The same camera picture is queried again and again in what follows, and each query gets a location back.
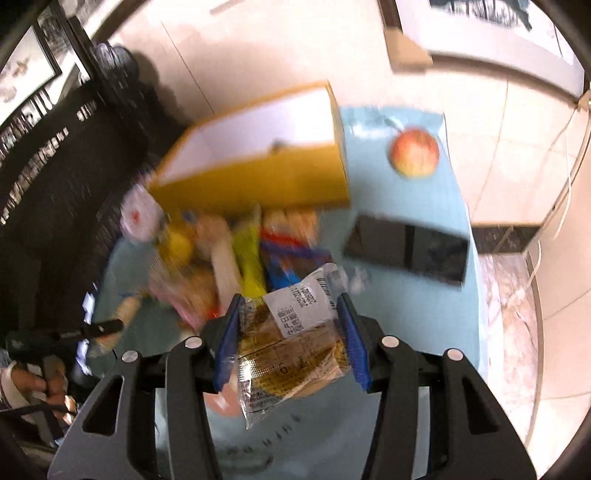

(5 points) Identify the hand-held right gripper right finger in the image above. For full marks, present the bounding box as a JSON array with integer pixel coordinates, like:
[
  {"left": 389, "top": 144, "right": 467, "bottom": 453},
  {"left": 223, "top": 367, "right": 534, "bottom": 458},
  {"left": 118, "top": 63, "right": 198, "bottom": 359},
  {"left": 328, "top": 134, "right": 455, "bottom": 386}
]
[{"left": 336, "top": 292, "right": 537, "bottom": 480}]

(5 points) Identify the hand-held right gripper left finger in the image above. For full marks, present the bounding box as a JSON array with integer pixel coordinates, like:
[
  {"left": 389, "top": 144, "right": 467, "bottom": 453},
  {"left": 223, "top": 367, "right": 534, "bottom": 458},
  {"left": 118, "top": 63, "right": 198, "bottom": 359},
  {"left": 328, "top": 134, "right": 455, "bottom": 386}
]
[{"left": 51, "top": 294, "right": 246, "bottom": 480}]

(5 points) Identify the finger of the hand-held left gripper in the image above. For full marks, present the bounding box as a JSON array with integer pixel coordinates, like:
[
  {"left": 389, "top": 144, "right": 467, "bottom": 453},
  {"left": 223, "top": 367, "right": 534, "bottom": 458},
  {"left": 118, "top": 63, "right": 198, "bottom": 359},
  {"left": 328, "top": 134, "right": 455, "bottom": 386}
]
[{"left": 85, "top": 318, "right": 126, "bottom": 337}]

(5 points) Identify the clear cake packet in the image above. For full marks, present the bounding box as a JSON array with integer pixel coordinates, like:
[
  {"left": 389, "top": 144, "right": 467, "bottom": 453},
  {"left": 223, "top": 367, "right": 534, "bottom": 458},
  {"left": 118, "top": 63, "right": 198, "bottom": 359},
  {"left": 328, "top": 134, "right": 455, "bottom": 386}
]
[{"left": 235, "top": 263, "right": 360, "bottom": 431}]

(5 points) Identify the pile of snack packets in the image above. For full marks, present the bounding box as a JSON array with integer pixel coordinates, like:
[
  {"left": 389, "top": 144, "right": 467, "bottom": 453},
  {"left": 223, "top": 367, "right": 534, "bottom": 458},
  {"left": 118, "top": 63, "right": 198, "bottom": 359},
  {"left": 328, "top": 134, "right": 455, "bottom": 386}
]
[{"left": 115, "top": 207, "right": 370, "bottom": 334}]

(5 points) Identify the yellow cardboard box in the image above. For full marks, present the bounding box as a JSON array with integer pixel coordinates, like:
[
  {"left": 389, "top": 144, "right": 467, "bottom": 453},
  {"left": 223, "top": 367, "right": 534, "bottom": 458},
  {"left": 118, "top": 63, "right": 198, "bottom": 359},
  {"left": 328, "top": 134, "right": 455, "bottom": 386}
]
[{"left": 147, "top": 80, "right": 352, "bottom": 217}]

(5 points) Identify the person's left hand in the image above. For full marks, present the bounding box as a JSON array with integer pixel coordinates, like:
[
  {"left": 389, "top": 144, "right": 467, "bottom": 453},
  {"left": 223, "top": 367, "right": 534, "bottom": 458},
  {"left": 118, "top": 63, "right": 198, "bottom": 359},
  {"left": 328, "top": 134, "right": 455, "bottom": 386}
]
[{"left": 11, "top": 357, "right": 78, "bottom": 424}]

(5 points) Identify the black rectangular tray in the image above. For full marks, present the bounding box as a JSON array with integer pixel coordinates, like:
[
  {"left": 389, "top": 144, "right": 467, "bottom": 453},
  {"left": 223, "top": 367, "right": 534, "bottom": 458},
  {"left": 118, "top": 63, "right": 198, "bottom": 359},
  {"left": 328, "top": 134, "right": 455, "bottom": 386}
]
[{"left": 342, "top": 213, "right": 471, "bottom": 287}]

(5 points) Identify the black carved wooden furniture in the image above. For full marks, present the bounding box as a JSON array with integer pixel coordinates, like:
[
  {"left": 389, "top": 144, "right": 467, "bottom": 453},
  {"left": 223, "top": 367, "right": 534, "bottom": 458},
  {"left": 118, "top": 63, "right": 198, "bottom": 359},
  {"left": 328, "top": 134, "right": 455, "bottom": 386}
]
[{"left": 0, "top": 41, "right": 188, "bottom": 356}]

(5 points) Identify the light blue printed blanket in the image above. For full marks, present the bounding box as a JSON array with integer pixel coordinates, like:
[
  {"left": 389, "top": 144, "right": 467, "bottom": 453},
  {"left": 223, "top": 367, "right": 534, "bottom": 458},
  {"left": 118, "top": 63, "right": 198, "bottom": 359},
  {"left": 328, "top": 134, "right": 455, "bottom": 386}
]
[{"left": 85, "top": 105, "right": 486, "bottom": 480}]

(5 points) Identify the red yellow apple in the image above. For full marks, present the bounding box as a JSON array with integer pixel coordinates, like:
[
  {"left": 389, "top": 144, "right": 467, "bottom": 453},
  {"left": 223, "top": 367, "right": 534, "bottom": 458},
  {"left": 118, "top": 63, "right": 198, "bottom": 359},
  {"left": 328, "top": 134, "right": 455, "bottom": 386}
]
[{"left": 390, "top": 128, "right": 440, "bottom": 179}]

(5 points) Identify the brown cardboard piece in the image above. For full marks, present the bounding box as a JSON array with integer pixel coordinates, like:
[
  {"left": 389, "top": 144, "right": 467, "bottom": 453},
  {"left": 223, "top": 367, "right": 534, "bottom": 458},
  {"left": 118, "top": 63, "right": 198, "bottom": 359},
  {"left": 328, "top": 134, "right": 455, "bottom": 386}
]
[{"left": 385, "top": 25, "right": 434, "bottom": 73}]

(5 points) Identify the large white framed picture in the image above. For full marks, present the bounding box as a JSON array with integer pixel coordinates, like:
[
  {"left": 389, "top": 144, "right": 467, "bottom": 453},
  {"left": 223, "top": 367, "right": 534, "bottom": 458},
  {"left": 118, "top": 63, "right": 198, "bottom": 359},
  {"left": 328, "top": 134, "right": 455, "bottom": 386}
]
[{"left": 379, "top": 0, "right": 588, "bottom": 99}]

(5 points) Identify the white cable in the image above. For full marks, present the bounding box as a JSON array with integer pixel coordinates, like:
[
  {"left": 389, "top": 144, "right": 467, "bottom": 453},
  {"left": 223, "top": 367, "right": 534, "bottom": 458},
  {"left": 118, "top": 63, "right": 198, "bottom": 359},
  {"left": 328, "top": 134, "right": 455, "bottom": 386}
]
[{"left": 524, "top": 95, "right": 591, "bottom": 303}]

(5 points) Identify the black framed wall picture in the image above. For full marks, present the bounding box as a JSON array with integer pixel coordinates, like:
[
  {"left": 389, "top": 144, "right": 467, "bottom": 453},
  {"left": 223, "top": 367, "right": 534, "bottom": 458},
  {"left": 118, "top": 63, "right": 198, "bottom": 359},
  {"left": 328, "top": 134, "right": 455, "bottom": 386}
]
[{"left": 0, "top": 23, "right": 64, "bottom": 126}]

